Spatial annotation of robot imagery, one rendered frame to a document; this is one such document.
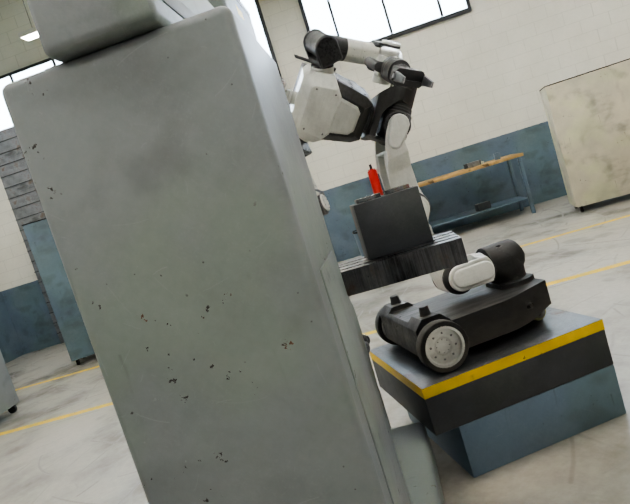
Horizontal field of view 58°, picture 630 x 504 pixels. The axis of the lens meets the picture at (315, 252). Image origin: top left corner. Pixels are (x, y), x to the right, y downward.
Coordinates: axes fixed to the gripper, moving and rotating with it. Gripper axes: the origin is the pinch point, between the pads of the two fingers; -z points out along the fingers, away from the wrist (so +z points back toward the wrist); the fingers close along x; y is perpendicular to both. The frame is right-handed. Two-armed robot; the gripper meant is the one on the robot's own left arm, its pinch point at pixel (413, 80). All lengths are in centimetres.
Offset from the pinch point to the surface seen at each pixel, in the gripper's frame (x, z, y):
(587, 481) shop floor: -62, -77, -108
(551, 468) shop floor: -61, -65, -116
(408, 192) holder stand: 1.6, -18.7, -31.8
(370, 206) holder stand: 12.9, -17.2, -38.2
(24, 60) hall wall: 206, 922, -209
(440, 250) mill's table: -4, -37, -43
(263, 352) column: 66, -88, -39
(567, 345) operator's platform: -76, -37, -82
